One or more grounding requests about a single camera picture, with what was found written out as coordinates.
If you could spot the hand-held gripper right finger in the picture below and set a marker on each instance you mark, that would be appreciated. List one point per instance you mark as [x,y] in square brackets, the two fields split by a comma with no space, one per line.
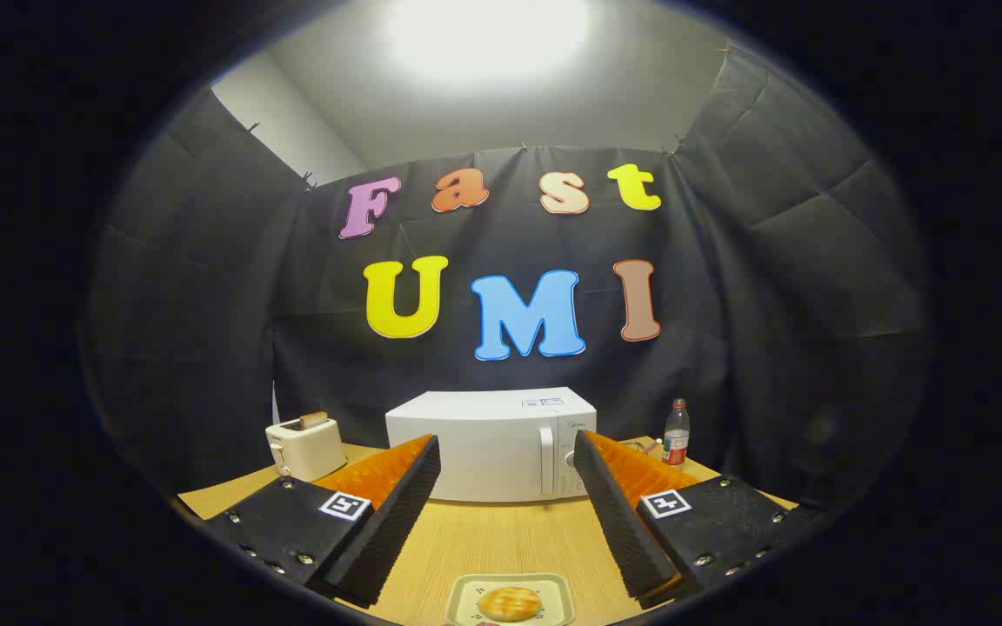
[618,513]

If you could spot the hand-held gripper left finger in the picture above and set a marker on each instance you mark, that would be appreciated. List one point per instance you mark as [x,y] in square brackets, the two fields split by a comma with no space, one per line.
[397,513]

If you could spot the white microwave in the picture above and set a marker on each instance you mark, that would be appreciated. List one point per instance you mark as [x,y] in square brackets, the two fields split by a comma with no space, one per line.
[484,443]

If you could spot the round golden bread bun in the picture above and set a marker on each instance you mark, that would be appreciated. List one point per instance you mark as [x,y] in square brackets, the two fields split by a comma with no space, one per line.
[510,603]

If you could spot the clear bottle with red label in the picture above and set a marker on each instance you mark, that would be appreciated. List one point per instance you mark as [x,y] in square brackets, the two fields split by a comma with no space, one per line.
[677,435]

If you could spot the cream toaster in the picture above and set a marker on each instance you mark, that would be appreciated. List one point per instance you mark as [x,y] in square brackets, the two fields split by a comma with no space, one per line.
[310,448]

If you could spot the pale square speckled plate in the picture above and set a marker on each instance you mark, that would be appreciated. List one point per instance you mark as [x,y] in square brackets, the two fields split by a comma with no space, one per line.
[464,600]

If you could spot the toast slice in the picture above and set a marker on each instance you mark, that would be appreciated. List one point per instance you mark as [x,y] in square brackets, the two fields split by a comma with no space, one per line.
[313,420]

